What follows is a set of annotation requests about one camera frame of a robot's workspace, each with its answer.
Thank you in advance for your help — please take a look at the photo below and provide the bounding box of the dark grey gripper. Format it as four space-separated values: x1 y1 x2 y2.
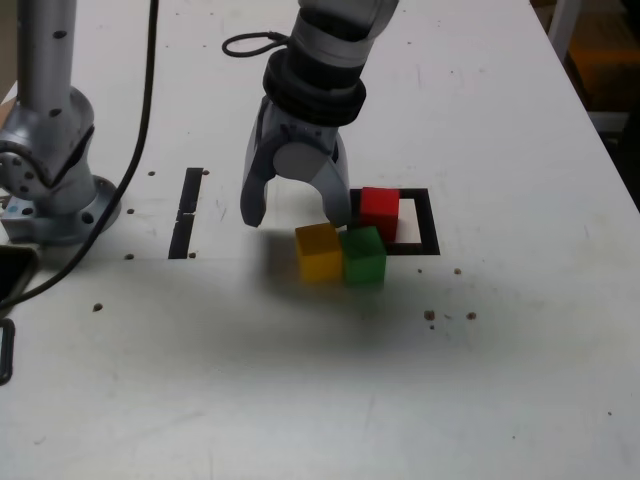
239 96 352 229

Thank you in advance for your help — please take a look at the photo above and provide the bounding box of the yellow cube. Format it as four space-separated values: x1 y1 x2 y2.
294 222 346 284

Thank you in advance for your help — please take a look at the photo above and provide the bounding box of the red cube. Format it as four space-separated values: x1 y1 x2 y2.
358 186 402 242

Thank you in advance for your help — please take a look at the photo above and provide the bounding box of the green cube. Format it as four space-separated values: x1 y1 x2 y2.
339 224 388 289

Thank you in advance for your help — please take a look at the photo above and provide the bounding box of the black tape square outline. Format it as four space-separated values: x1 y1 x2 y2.
348 187 442 257

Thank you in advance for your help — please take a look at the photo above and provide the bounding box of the black tape strip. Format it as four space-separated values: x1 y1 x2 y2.
168 167 205 260

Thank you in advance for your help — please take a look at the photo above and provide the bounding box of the grey box with blue label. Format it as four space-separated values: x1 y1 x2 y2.
0 196 37 238

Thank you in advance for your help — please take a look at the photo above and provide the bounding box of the dark flat device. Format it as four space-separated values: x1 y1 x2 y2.
0 244 40 307

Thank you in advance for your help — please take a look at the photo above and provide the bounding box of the yellow brown box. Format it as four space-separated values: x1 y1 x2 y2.
564 0 640 114

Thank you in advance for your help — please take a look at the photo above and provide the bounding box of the black cable loop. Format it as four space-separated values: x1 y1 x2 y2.
221 30 292 59

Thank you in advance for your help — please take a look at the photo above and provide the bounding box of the long black cable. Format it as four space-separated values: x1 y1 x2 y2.
0 0 161 309

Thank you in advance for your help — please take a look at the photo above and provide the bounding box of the black clamp frame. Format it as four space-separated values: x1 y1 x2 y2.
0 318 17 386

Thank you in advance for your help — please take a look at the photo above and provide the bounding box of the white post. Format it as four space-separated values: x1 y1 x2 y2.
547 0 577 54

